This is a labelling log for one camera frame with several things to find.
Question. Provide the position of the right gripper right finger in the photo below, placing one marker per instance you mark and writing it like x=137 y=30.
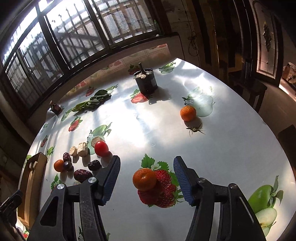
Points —
x=187 y=179

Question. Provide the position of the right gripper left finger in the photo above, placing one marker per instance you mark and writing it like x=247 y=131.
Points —
x=106 y=180

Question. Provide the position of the large red jujube date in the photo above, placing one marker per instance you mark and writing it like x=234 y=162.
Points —
x=81 y=175

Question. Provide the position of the orange mandarin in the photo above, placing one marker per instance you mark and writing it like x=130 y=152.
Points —
x=144 y=179
x=188 y=113

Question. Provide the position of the dark red jujube date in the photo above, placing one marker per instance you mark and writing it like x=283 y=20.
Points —
x=94 y=165

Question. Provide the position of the red cherry tomato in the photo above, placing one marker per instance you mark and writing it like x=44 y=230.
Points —
x=101 y=149

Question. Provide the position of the beige block chunk middle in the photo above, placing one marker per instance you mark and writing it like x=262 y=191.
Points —
x=82 y=149

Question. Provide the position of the round beige chunk slice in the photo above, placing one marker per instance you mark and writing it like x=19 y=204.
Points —
x=95 y=140

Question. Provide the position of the brown cardboard box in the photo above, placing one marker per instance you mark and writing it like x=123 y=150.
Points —
x=30 y=185

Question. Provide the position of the dark round plum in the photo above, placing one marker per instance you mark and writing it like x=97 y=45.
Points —
x=68 y=166

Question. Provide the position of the small beige chunk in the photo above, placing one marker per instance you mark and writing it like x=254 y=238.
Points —
x=73 y=151

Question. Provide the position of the small dark red date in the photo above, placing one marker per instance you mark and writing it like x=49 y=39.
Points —
x=67 y=157

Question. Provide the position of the small orange kumquat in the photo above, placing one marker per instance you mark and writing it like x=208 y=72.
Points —
x=59 y=165

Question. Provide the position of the fruit print tablecloth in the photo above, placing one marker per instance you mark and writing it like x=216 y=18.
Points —
x=227 y=142

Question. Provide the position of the green leafy vegetable bunch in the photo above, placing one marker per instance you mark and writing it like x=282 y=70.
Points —
x=96 y=100

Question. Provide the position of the dark bottle with cork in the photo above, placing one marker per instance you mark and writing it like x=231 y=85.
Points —
x=55 y=108

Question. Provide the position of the black cup with stick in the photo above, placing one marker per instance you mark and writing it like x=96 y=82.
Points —
x=145 y=80

